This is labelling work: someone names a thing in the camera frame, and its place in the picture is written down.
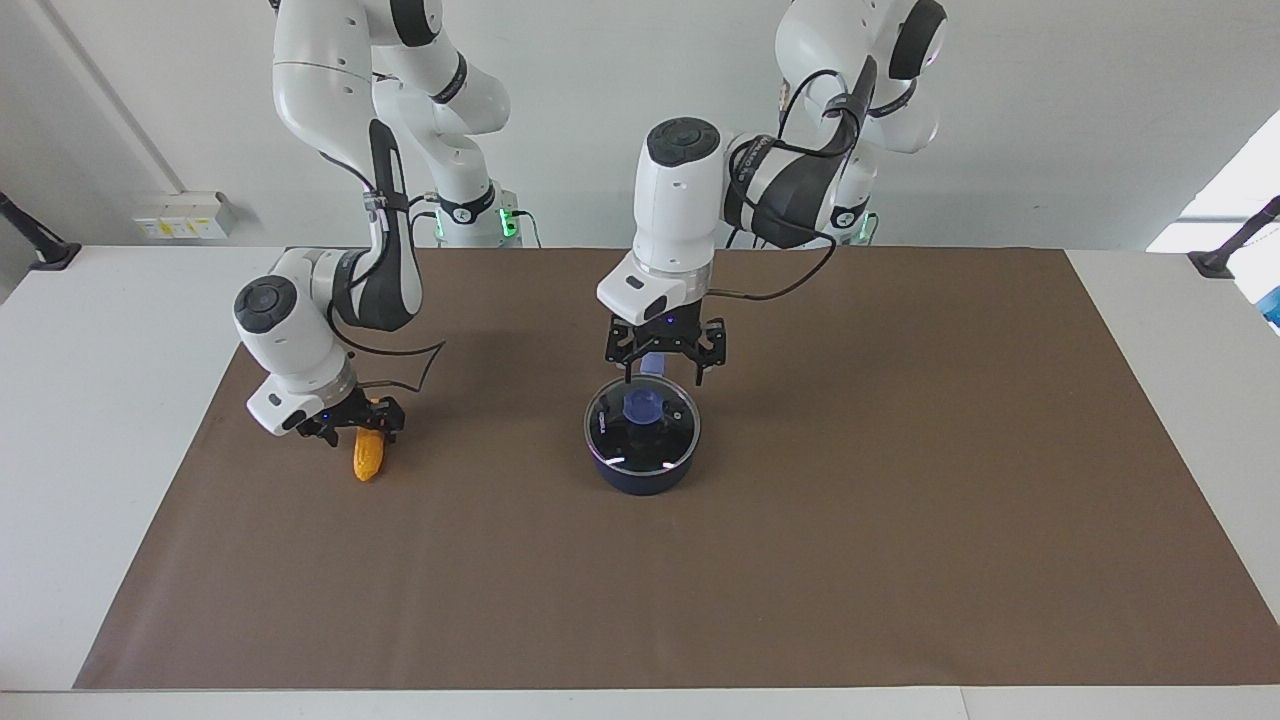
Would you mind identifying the brown paper table mat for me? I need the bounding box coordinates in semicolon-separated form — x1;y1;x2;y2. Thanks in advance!
73;247;1280;691

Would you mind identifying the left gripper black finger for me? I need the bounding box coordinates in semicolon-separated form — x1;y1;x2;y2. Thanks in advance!
604;315;651;387
680;318;728;388

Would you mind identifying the black camera stand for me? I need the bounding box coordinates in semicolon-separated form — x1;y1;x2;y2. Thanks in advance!
1188;195;1280;281
0;190;83;273

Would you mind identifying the yellow toy corn cob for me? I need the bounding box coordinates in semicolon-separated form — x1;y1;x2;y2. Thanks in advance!
353;425;389;483

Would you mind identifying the glass lid with purple knob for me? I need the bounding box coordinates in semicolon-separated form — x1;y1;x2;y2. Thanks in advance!
584;377;702;474

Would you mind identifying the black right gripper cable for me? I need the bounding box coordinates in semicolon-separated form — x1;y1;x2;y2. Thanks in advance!
340;335;447;401

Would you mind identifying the white wall socket box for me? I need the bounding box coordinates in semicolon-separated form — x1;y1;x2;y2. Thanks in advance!
133;191;238;242

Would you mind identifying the dark pot with purple handle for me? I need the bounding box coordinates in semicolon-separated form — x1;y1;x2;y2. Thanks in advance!
584;352;703;497

